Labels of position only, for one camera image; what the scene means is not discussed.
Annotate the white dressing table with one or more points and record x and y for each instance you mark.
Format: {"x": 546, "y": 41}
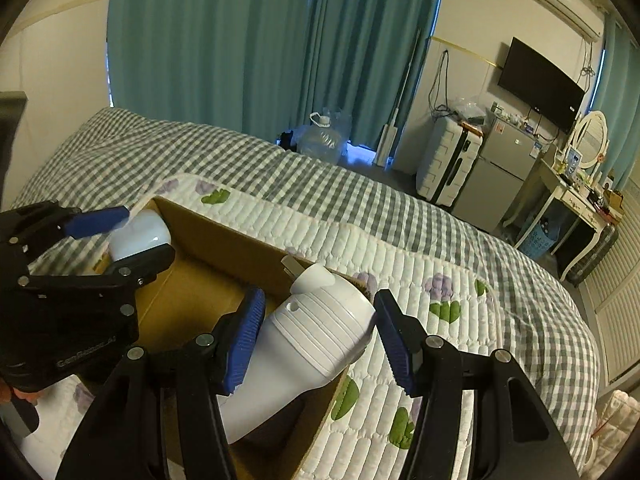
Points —
{"x": 572, "y": 201}

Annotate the clear water jug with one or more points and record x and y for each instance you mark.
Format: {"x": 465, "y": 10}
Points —
{"x": 326, "y": 136}

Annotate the white suitcase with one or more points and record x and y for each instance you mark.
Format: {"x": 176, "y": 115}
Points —
{"x": 447, "y": 161}

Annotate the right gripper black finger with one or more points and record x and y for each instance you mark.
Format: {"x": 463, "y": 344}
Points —
{"x": 137, "y": 270}

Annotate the white pole by curtain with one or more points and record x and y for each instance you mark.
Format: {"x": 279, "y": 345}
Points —
{"x": 390, "y": 128}

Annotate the white flashlight-shaped device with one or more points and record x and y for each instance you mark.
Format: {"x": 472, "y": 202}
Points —
{"x": 323, "y": 326}

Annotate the teal right curtain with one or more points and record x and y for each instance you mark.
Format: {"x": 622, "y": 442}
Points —
{"x": 617, "y": 97}

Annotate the white bottle red cap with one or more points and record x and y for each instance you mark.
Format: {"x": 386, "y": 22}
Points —
{"x": 142, "y": 232}

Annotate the grey small refrigerator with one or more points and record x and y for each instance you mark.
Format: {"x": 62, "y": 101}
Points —
{"x": 506, "y": 158}

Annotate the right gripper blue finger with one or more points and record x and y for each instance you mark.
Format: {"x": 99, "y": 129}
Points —
{"x": 91, "y": 223}

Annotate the brown cardboard box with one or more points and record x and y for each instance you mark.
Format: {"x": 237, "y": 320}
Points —
{"x": 215, "y": 267}

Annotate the white louvred wardrobe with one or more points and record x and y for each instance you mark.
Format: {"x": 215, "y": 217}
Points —
{"x": 612, "y": 290}

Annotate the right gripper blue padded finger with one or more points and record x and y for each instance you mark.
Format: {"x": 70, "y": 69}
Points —
{"x": 122, "y": 436}
{"x": 513, "y": 434}

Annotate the teal window curtain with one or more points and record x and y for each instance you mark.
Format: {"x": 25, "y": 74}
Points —
{"x": 263, "y": 66}

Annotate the black wall television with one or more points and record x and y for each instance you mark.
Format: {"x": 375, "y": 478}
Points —
{"x": 541, "y": 85}

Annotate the checked stool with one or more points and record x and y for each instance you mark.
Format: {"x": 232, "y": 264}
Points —
{"x": 581, "y": 270}

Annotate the blue laundry basket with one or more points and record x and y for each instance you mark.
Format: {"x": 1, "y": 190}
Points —
{"x": 543, "y": 236}

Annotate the grey checked blanket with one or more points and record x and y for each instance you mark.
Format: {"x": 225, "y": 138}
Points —
{"x": 350, "y": 194}

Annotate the oval vanity mirror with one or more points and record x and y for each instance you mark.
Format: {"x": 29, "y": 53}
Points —
{"x": 588, "y": 140}

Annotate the cream padded jacket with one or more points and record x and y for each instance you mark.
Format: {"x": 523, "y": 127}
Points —
{"x": 614, "y": 427}

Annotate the person's hand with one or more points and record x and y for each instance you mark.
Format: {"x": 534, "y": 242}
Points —
{"x": 8, "y": 394}

